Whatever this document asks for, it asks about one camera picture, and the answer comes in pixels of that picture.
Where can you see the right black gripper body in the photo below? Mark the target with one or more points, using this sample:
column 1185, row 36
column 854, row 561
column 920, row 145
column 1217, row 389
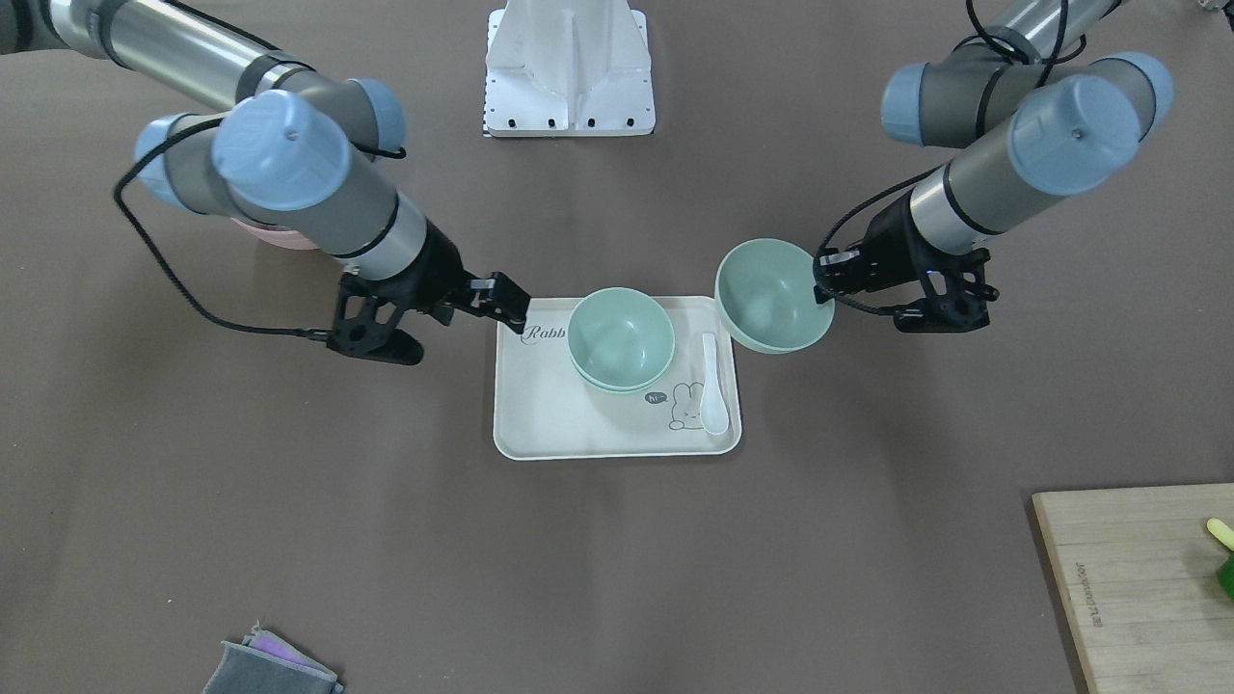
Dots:
column 441, row 267

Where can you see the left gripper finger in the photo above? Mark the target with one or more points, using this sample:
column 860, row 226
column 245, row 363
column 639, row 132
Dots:
column 838, row 274

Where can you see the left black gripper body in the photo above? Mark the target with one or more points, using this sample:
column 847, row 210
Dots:
column 892, row 246

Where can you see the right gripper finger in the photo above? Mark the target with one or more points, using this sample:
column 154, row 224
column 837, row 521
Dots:
column 495, row 297

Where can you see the green bowl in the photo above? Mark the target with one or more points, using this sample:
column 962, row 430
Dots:
column 602, row 386
column 765, row 294
column 620, row 335

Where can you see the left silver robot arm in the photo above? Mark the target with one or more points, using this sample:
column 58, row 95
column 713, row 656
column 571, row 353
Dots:
column 1027, row 129

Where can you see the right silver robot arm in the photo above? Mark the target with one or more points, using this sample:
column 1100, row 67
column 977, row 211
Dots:
column 285, row 146

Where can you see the cream serving tray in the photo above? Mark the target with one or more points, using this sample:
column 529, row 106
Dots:
column 544, row 410

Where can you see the green bowl on tray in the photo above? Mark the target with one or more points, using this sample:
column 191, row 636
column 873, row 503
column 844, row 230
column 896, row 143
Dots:
column 602, row 386

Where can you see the pink bowl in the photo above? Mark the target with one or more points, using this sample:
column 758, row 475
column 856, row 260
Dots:
column 279, row 236

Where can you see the white ceramic spoon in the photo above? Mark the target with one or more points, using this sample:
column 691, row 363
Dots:
column 713, row 410

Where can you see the wooden cutting board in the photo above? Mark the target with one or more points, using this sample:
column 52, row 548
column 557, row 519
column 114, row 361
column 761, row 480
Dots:
column 1138, row 577

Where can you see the grey folded cloth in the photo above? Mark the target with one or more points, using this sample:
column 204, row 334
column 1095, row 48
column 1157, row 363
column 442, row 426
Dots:
column 264, row 662

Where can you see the yellow plastic knife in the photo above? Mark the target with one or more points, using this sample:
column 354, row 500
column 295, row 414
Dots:
column 1221, row 532

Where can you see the green lime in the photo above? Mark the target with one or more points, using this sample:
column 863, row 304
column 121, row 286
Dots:
column 1225, row 576

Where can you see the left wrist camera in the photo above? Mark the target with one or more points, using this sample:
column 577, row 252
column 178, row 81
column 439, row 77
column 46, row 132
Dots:
column 955, row 293

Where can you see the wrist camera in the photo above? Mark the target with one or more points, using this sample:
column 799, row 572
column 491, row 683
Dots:
column 955, row 293
column 365, row 324

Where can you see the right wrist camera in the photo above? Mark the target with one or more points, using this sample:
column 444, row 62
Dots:
column 365, row 324

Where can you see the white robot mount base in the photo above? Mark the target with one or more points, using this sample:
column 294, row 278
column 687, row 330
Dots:
column 568, row 69

